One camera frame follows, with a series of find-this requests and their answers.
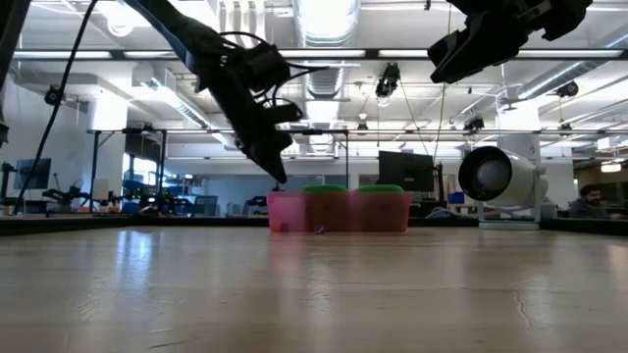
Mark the person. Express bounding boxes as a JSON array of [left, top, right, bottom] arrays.
[[568, 183, 628, 221]]

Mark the black workstation frame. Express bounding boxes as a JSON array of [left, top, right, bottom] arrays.
[[87, 127, 350, 217]]

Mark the screen with blue picture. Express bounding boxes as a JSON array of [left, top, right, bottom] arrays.
[[13, 157, 53, 191]]

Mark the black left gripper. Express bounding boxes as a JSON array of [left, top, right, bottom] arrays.
[[197, 37, 305, 185]]

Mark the white round ceiling duct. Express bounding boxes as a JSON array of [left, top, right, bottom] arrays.
[[293, 0, 362, 99]]

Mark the silver ventilation duct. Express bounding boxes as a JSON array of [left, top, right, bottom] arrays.
[[514, 26, 628, 102]]

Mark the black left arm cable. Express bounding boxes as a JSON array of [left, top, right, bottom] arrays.
[[13, 0, 331, 216]]

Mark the white camera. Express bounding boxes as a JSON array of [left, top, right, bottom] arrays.
[[457, 144, 550, 230]]

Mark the green foam die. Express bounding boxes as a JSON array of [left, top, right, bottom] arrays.
[[302, 183, 352, 232], [353, 183, 407, 232]]

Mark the pink plastic tray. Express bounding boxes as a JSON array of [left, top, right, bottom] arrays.
[[267, 190, 412, 233]]

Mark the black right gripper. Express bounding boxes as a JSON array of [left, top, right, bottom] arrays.
[[428, 0, 595, 85]]

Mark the black computer monitor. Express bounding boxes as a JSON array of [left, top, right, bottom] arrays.
[[378, 150, 436, 193]]

